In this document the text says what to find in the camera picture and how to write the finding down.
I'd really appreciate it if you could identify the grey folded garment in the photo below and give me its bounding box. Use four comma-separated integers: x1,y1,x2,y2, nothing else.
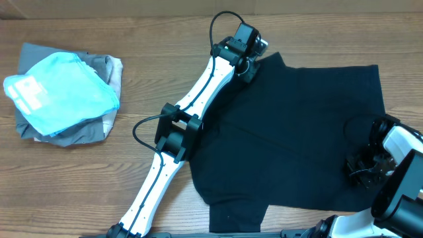
15,43,111,147

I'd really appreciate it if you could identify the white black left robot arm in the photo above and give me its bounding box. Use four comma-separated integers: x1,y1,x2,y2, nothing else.
106,22,268,238

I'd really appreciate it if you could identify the black t-shirt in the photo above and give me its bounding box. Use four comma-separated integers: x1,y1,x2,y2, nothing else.
190,53,385,233

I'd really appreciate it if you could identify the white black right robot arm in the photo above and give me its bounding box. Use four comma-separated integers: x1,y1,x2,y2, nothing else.
301,114,422,238

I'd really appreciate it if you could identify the white pink folded garment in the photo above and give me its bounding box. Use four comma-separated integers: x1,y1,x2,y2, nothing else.
102,56,124,138

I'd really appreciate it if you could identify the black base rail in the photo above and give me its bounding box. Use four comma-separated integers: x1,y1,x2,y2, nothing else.
79,228,311,238

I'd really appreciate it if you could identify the light blue folded shirt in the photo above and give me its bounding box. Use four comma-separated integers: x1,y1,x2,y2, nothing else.
3,52,120,136

